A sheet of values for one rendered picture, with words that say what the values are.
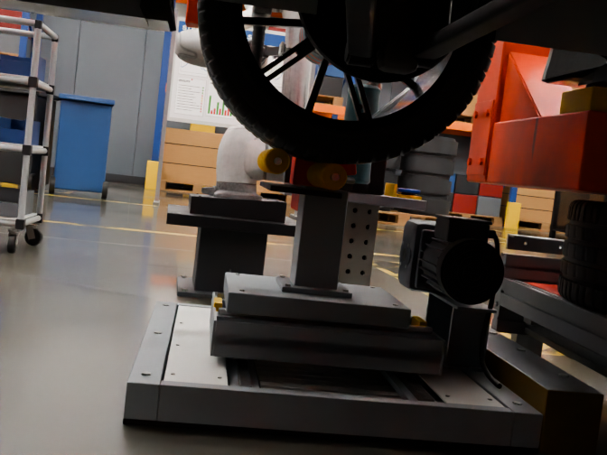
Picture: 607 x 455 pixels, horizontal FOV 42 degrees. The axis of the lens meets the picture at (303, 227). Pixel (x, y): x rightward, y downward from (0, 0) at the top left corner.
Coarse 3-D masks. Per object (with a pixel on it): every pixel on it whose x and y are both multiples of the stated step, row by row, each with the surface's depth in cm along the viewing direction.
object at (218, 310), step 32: (224, 320) 162; (256, 320) 168; (288, 320) 171; (416, 320) 185; (224, 352) 163; (256, 352) 164; (288, 352) 164; (320, 352) 165; (352, 352) 166; (384, 352) 167; (416, 352) 168
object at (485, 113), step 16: (496, 48) 208; (512, 48) 204; (528, 48) 204; (544, 48) 205; (496, 64) 207; (496, 80) 206; (480, 96) 217; (496, 96) 205; (480, 112) 214; (496, 112) 205; (480, 128) 213; (480, 144) 212; (480, 160) 208; (480, 176) 210
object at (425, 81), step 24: (240, 24) 164; (264, 24) 183; (288, 24) 184; (312, 48) 185; (264, 72) 184; (432, 72) 180; (312, 96) 186; (360, 96) 188; (408, 96) 186; (312, 120) 168; (336, 120) 168; (360, 120) 169; (384, 120) 169
